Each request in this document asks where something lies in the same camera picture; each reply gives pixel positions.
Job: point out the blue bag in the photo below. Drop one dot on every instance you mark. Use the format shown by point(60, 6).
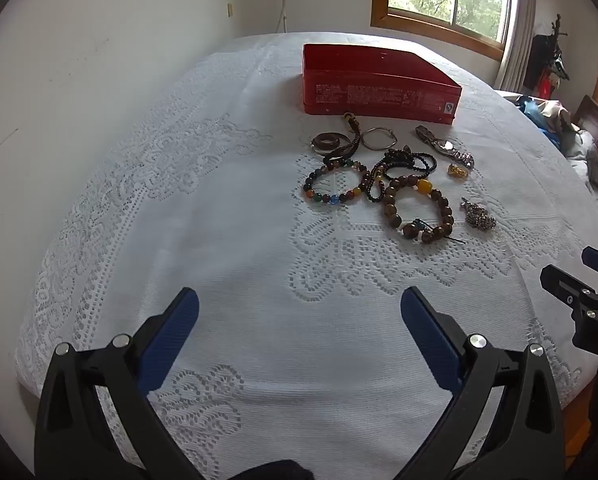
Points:
point(531, 108)

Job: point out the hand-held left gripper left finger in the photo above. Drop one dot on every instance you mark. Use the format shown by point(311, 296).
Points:
point(171, 340)

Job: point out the silver metal wristwatch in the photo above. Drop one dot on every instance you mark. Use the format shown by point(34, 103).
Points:
point(446, 146)

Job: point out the red tin box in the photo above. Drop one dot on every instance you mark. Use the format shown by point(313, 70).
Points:
point(379, 95)

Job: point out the dark coat rack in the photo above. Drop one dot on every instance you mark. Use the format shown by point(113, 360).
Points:
point(557, 55)

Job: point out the white lace tablecloth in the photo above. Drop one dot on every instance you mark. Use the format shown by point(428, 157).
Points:
point(229, 240)

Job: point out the grey curtain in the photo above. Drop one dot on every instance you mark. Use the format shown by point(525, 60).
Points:
point(521, 35)

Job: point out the grey bedding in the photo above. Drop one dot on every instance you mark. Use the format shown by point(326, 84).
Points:
point(596, 165)

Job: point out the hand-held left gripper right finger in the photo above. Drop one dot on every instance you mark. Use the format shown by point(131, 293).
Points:
point(429, 340)

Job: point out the small gold charm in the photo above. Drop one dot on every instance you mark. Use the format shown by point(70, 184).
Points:
point(457, 170)

